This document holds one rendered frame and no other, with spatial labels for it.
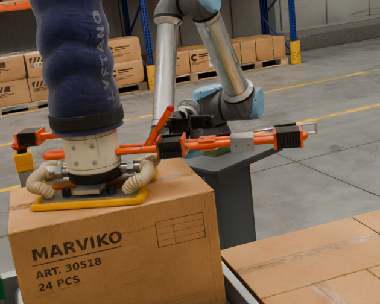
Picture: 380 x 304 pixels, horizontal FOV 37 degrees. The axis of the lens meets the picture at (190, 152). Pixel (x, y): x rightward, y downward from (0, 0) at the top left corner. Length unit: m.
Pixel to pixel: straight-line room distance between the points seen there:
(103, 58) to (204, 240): 0.62
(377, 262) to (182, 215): 0.76
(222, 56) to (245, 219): 0.90
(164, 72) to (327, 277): 0.98
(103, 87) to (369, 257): 1.12
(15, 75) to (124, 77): 1.68
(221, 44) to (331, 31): 10.04
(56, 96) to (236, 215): 1.42
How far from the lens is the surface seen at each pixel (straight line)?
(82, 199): 1.71
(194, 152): 2.16
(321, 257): 2.15
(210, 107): 2.68
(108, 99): 1.68
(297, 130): 1.68
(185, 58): 9.55
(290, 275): 2.04
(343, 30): 12.57
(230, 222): 2.83
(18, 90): 8.84
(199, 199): 1.70
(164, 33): 2.31
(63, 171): 1.82
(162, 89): 2.25
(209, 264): 1.79
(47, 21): 1.65
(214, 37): 2.37
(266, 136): 1.72
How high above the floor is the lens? 1.54
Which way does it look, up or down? 16 degrees down
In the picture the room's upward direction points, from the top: 7 degrees counter-clockwise
